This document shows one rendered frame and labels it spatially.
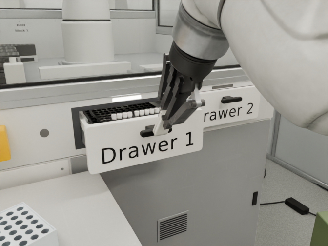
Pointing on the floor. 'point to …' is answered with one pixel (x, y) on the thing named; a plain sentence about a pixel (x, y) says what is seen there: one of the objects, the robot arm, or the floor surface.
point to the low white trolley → (75, 210)
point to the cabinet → (181, 188)
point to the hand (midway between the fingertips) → (164, 123)
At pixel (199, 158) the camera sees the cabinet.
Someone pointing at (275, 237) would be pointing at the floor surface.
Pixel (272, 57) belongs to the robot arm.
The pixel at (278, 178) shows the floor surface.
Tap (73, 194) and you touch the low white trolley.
